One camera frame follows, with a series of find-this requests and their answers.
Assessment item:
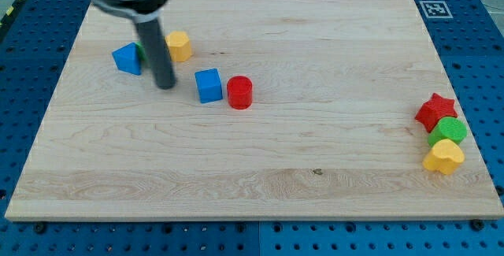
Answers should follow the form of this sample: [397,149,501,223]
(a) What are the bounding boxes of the green cylinder block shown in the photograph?
[427,117,468,147]

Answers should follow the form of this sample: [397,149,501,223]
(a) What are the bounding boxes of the red star block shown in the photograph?
[415,93,458,133]

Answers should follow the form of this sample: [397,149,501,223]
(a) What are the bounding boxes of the light wooden board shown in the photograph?
[6,0,503,222]

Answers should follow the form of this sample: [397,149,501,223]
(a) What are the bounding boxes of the yellow hexagon block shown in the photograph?
[165,31,193,62]

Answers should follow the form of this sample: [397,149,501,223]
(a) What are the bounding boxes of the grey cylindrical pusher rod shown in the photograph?
[134,13,176,90]

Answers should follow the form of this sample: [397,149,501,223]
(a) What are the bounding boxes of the green block behind rod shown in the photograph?
[135,41,146,61]

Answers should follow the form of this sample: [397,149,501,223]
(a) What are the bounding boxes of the blue cube block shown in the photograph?
[195,69,223,103]

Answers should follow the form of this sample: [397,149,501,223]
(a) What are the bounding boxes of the red cylinder block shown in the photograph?
[227,76,253,109]

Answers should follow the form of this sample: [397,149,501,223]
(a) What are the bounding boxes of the yellow heart block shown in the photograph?
[422,139,465,175]

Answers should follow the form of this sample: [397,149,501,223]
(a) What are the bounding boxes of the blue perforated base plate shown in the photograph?
[1,0,503,255]

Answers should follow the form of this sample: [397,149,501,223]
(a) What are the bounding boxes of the white fiducial marker tag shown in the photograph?
[420,0,453,19]

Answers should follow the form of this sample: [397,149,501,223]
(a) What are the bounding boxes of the blue triangular prism block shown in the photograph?
[112,43,141,76]

